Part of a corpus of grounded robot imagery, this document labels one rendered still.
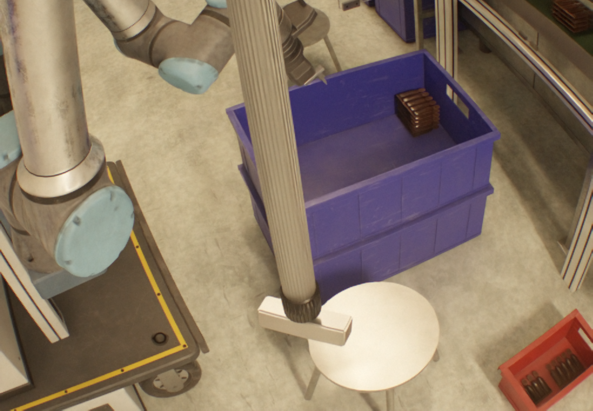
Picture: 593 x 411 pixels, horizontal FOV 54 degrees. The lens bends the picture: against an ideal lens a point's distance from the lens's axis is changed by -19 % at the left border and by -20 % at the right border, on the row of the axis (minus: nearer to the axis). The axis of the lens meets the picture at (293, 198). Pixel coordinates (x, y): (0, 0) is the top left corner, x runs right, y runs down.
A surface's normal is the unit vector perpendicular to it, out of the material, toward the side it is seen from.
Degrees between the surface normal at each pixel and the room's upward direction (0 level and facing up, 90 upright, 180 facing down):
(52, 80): 87
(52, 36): 89
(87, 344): 0
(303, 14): 25
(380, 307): 0
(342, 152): 0
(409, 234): 90
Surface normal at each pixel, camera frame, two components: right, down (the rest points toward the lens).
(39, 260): -0.04, 0.48
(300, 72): 0.44, 0.48
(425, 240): 0.37, 0.67
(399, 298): -0.11, -0.66
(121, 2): 0.61, 0.61
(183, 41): -0.36, -0.36
